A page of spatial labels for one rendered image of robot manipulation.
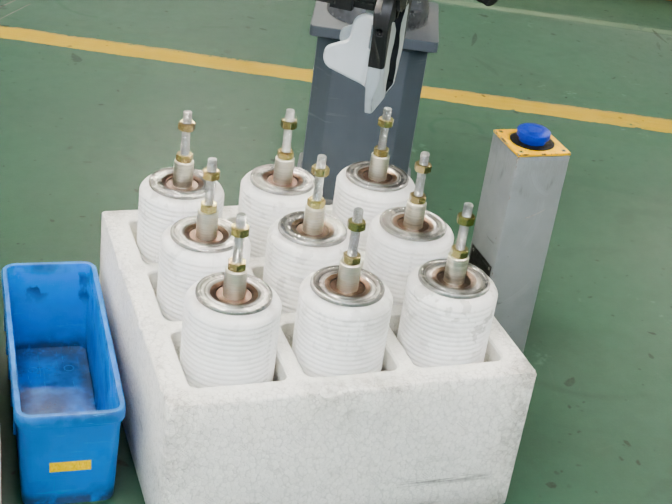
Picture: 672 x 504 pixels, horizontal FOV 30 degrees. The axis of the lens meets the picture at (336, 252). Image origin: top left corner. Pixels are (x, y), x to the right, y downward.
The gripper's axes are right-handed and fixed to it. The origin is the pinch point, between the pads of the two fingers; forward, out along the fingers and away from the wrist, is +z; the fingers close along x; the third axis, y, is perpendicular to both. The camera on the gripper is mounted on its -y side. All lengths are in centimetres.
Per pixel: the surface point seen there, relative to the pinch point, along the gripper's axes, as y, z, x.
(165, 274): 19.9, 24.8, 0.4
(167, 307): 19.2, 28.4, 1.0
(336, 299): 0.9, 20.8, 3.5
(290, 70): 40, 46, -115
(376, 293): -2.5, 20.9, 0.3
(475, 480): -16.1, 42.1, -1.9
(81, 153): 58, 46, -62
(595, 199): -23, 46, -88
